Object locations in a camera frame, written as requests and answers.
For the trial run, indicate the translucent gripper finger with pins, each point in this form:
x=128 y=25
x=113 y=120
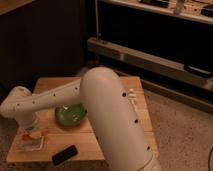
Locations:
x=44 y=132

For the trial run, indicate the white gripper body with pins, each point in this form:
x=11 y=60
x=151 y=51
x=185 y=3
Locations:
x=30 y=124

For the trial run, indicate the orange pepper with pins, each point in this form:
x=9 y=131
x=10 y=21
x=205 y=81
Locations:
x=32 y=136

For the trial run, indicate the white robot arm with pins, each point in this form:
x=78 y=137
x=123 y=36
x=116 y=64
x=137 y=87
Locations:
x=114 y=120

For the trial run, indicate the white sponge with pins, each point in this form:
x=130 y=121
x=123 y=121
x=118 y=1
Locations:
x=32 y=145

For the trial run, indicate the wooden folding table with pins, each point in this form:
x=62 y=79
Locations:
x=57 y=138

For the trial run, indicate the green bowl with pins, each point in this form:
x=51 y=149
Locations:
x=71 y=115

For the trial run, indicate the black smartphone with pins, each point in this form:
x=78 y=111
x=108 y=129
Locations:
x=64 y=155

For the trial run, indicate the black flat device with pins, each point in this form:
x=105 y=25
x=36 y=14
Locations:
x=198 y=72

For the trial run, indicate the wooden shelf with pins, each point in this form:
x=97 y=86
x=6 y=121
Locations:
x=184 y=9

